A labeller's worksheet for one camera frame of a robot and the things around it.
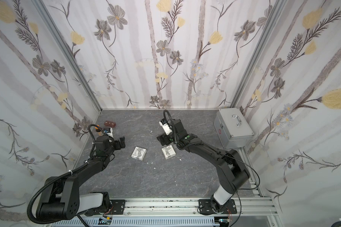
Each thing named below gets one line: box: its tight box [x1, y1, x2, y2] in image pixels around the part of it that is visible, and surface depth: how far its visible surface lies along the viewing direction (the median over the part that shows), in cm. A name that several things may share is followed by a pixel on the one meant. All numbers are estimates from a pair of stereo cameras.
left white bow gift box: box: [130, 146, 147, 161], surface depth 92 cm
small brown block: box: [103, 120, 117, 128], surface depth 112 cm
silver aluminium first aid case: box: [213, 107, 255, 149], surface depth 93 cm
